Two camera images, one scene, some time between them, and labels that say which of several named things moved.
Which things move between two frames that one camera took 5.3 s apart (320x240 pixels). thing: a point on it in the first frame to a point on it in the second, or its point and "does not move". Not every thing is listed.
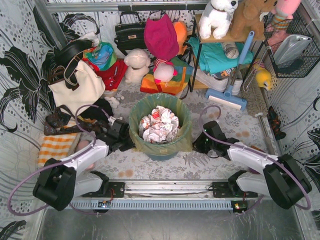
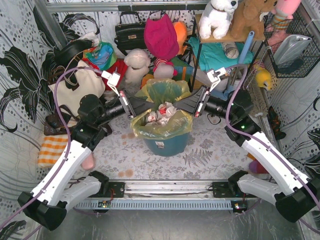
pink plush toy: x=282 y=14 does not move
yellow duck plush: x=263 y=77 does not move
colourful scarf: x=102 y=56 does not move
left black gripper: x=125 y=144 to x=126 y=104
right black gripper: x=200 y=145 to x=200 y=103
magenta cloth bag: x=160 y=38 does not move
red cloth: x=112 y=76 does not move
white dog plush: x=216 y=18 does not move
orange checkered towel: x=57 y=146 does not move
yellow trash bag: x=142 y=107 to x=158 y=91
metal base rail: x=202 y=196 does not move
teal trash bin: x=161 y=157 to x=168 y=146
